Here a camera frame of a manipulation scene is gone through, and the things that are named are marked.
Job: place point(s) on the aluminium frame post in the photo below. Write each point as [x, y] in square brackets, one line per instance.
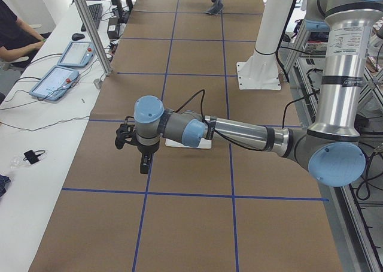
[90, 26]

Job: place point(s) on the black power adapter box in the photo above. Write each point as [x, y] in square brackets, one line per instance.
[113, 29]

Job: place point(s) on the small black device with cable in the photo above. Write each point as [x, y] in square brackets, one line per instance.
[34, 156]

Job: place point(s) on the black computer mouse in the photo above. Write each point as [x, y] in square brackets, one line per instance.
[77, 36]

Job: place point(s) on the blue-grey microfibre towel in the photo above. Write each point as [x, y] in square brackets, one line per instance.
[216, 8]

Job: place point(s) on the dark blue cloth at edge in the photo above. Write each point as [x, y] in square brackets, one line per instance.
[4, 180]

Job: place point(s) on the near blue teach pendant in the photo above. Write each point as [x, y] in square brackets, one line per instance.
[54, 84]

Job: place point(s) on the blue teach pendant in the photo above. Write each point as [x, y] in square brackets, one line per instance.
[54, 84]
[77, 54]

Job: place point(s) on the black monitor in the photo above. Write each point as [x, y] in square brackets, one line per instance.
[123, 15]

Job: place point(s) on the far blue teach pendant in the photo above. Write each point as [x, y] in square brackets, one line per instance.
[77, 54]

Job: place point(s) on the aluminium frame rail right side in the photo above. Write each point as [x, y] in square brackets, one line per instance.
[356, 223]

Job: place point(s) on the black keyboard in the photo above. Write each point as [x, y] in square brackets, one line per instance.
[96, 13]

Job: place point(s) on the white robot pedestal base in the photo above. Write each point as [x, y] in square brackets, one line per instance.
[260, 71]

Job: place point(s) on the clear plastic bag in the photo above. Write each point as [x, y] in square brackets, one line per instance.
[19, 161]

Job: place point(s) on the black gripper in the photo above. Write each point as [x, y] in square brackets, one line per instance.
[146, 151]

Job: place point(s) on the seated person in black shirt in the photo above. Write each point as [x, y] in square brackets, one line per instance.
[18, 39]

